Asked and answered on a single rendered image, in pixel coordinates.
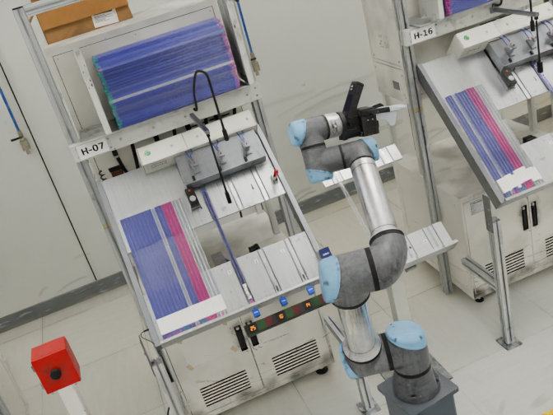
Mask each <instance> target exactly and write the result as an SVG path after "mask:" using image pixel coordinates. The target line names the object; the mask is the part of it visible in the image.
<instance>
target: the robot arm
mask: <svg viewBox="0 0 553 415"><path fill-rule="evenodd" d="M363 87H364V84H363V83H361V82H351V85H350V89H349V91H348V94H347V98H346V102H345V104H344V108H343V111H342V112H341V111H339V112H336V113H335V112H332V113H329V114H322V115H319V116H314V117H311V118H307V119H300V120H297V121H294V122H291V123H290V124H289V126H288V137H289V139H290V143H291V144H292V146H294V147H300V150H301V153H302V157H303V160H304V166H305V170H306V173H307V176H308V178H309V182H310V183H312V184H316V183H319V182H323V181H326V180H331V179H332V178H333V172H336V171H339V170H344V169H348V168H350V169H351V174H352V177H353V180H354V182H355V187H356V190H357V193H358V196H359V199H360V204H361V207H362V209H363V212H364V215H365V220H366V222H367V226H368V228H369V233H370V236H371V237H370V239H369V246H370V247H367V248H363V249H357V250H353V251H350V252H346V253H343V254H337V255H331V256H329V257H327V258H325V259H321V260H320V261H319V262H318V276H319V281H320V287H321V291H322V295H323V300H324V301H325V302H326V303H332V304H333V305H334V306H335V307H337V310H338V314H339V316H340V320H341V323H342V328H343V332H344V335H345V337H344V339H343V342H342V343H340V344H339V345H338V350H339V354H340V358H341V360H342V365H343V366H344V370H345V372H346V374H347V376H348V377H349V378H350V379H353V380H354V379H362V378H364V377H366V376H370V375H376V374H380V373H384V372H387V371H394V373H393V381H392V387H393V392H394V394H395V395H396V397H397V398H398V399H400V400H401V401H403V402H405V403H425V402H428V401H430V400H431V399H433V398H434V397H435V396H436V395H437V394H438V393H439V391H440V389H441V383H440V378H439V375H438V373H437V371H436V370H435V368H434V367H433V366H432V364H431V361H430V353H429V348H428V341H427V338H426V336H425V331H424V329H423V328H422V327H421V326H420V325H419V324H417V323H413V322H412V321H409V320H399V321H395V322H393V323H391V324H390V325H389V326H388V327H387V328H386V330H385V333H378V334H376V332H375V331H373V326H372V322H371V318H370V313H369V306H368V299H369V297H370V293H371V292H373V291H380V290H383V289H386V288H388V287H390V286H392V285H393V284H394V283H395V282H396V281H397V280H398V279H399V278H400V276H401V274H402V272H403V269H404V268H405V265H406V262H407V241H406V238H405V236H404V233H403V231H402V230H400V229H398V228H397V223H396V221H395V218H394V215H393V212H392V209H391V207H390V204H389V201H388V197H387V194H386V192H385V189H384V186H383V183H382V180H381V178H380V175H379V171H378V168H377V166H376V163H375V162H376V161H378V160H379V149H378V145H377V142H376V140H375V139H374V138H372V137H369V138H360V139H358V140H355V141H352V142H347V143H343V144H340V145H336V146H333V147H326V145H325V142H324V140H327V139H330V138H337V137H339V140H343V141H345V140H348V138H355V137H366V136H370V135H374V134H377V133H379V121H378V120H377V119H380V120H381V119H385V120H387V122H388V124H389V125H391V126H393V125H395V124H396V122H397V112H398V111H399V110H403V109H406V108H407V106H406V105H402V104H398V105H389V106H384V105H383V104H381V103H378V104H374V105H367V106H364V107H360V108H357V106H358V104H359V100H360V96H361V93H362V91H363ZM380 113H384V114H380ZM376 114H377V115H376ZM376 116H377V119H376ZM361 134H362V135H361Z"/></svg>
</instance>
